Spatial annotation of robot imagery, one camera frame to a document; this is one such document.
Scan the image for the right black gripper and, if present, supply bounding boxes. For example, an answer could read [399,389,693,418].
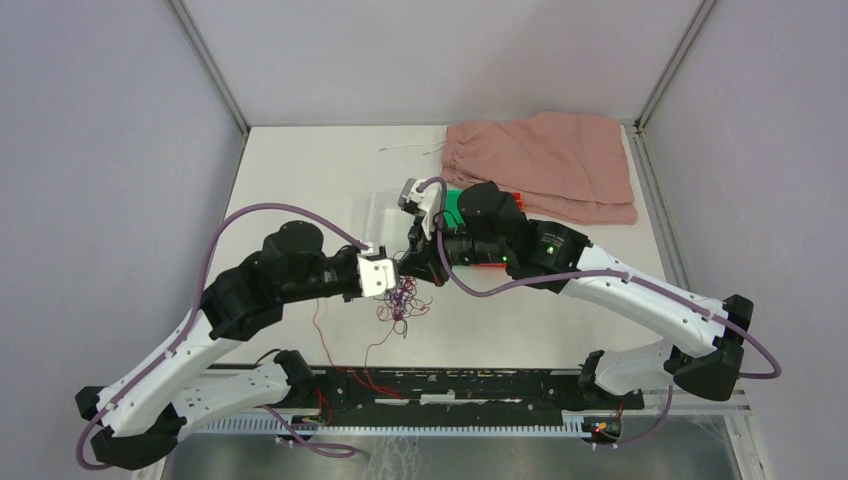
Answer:
[396,208,509,287]

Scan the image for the coloured wire bundle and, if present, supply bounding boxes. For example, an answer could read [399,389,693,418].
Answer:
[374,278,433,339]

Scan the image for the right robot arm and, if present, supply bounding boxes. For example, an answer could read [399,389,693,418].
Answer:
[398,179,754,408]

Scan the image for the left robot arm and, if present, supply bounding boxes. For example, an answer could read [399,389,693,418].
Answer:
[75,221,385,471]

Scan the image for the clear plastic bin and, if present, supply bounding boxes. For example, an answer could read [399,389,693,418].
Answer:
[360,188,415,258]

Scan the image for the green plastic bin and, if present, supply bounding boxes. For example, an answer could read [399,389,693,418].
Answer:
[444,189,464,228]

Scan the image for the red plastic bin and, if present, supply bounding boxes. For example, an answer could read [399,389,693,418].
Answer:
[467,190,528,268]

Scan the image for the pink cloth shorts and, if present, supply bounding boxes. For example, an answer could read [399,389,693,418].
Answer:
[441,112,638,225]

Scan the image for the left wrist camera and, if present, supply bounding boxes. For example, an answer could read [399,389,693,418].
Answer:
[357,245,399,298]

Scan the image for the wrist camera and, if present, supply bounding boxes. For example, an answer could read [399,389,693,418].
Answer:
[357,245,399,298]
[397,177,447,240]

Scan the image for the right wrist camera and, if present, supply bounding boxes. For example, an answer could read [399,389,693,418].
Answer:
[397,177,447,240]

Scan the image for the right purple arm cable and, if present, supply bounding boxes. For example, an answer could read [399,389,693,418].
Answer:
[417,176,783,450]

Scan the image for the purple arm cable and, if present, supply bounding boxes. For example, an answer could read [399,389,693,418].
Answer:
[74,202,372,472]
[417,176,783,450]

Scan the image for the white drawstring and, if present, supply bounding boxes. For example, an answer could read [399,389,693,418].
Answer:
[378,140,446,156]

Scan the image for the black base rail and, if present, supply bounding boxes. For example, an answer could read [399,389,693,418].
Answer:
[275,366,645,427]

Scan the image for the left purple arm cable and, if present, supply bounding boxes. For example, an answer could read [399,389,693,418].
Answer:
[74,202,372,472]

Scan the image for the white slotted cable duct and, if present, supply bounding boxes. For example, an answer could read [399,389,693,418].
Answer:
[198,412,590,439]

